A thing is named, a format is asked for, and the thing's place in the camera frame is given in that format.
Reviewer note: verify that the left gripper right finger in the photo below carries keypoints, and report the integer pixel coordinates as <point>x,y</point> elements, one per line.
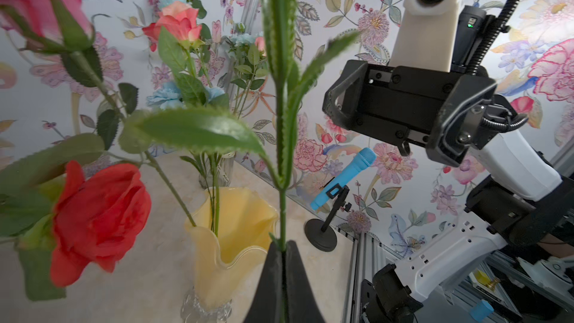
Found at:
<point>299,300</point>

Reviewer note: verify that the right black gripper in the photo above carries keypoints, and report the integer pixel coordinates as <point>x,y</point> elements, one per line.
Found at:
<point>440,112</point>

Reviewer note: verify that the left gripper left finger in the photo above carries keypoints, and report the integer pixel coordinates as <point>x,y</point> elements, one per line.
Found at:
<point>267,303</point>

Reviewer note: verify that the yellow ruffled glass vase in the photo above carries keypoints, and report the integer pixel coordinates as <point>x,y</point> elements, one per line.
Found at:
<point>224,254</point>

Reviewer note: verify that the red rose stem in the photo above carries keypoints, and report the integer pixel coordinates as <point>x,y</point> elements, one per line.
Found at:
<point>60,220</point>

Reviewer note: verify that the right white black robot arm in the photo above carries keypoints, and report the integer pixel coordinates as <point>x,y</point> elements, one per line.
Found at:
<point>476,32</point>

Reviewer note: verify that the clear ribbed glass vase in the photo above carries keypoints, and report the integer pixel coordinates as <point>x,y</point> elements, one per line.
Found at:
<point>219,168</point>

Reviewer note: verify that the pink rose blue carnation bouquet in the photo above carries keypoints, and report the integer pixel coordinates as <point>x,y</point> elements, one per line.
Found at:
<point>61,33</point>

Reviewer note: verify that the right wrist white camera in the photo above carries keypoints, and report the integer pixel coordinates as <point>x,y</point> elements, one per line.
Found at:
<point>427,35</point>

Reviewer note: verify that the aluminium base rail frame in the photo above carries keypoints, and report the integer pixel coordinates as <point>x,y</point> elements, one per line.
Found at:
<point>520,202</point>

